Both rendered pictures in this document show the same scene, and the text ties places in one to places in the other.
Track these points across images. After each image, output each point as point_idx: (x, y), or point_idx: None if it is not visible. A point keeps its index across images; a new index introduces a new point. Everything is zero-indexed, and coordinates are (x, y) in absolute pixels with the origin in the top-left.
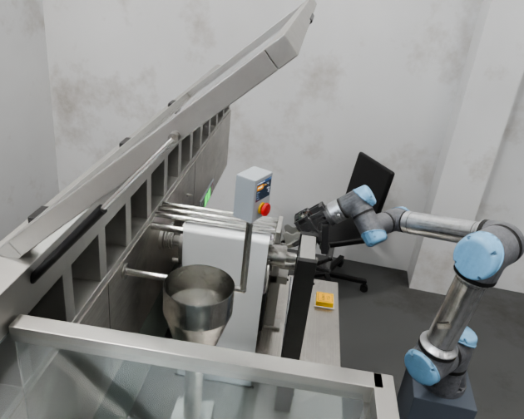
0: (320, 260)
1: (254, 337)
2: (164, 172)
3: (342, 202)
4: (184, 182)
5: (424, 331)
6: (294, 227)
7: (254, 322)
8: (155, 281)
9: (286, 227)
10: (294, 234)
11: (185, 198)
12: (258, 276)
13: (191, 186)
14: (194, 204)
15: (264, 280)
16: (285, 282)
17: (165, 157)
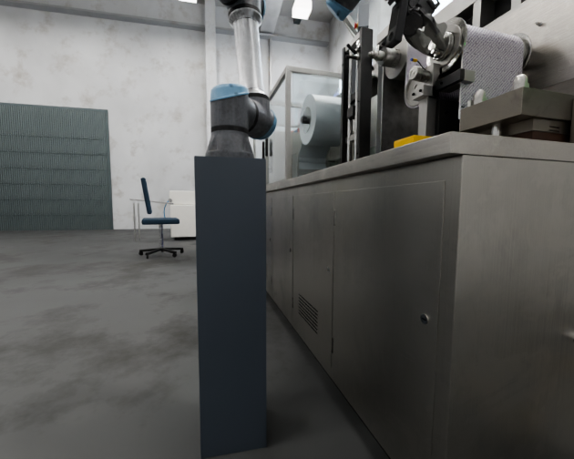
0: (353, 49)
1: (378, 127)
2: (473, 15)
3: None
4: (527, 11)
5: (265, 94)
6: (435, 23)
7: (379, 114)
8: None
9: (444, 26)
10: (421, 32)
11: (531, 29)
12: (381, 74)
13: (567, 9)
14: None
15: (404, 89)
16: (412, 96)
17: (472, 2)
